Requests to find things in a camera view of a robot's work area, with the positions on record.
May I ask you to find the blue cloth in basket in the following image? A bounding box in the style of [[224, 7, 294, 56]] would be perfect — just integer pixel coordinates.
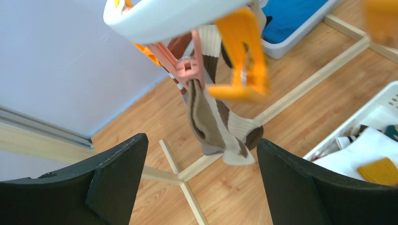
[[262, 0, 326, 44]]

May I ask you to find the white basket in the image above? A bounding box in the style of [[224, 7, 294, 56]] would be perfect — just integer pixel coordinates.
[[260, 0, 341, 59], [303, 81, 398, 161]]

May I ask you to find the yellow sock in basket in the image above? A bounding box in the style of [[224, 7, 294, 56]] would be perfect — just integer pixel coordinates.
[[357, 157, 398, 186]]

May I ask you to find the wooden drying rack frame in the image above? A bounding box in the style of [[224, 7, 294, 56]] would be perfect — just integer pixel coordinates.
[[0, 14, 398, 225]]

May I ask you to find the white front basket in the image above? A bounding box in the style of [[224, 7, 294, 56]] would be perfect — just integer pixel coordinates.
[[303, 81, 398, 161]]

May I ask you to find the orange clothespin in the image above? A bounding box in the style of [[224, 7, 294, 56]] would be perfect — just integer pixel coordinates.
[[207, 7, 269, 103]]

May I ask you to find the pink clothespin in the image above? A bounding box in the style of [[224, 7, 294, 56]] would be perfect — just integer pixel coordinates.
[[146, 30, 206, 89]]

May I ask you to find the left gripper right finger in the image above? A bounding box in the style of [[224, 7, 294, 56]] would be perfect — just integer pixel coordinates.
[[257, 138, 398, 225]]

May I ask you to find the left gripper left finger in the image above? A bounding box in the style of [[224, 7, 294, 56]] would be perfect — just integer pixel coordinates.
[[0, 133, 148, 225]]

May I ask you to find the brown beige patterned sock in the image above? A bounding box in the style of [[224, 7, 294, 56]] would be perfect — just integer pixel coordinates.
[[174, 25, 264, 166]]

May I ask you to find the round white clip hanger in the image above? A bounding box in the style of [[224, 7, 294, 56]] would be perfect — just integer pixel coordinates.
[[103, 0, 266, 45]]

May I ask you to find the teal sock in basket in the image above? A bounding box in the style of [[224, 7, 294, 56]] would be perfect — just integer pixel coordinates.
[[384, 125, 398, 142]]

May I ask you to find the white back basket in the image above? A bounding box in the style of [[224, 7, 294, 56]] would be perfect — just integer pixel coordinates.
[[260, 0, 341, 59]]

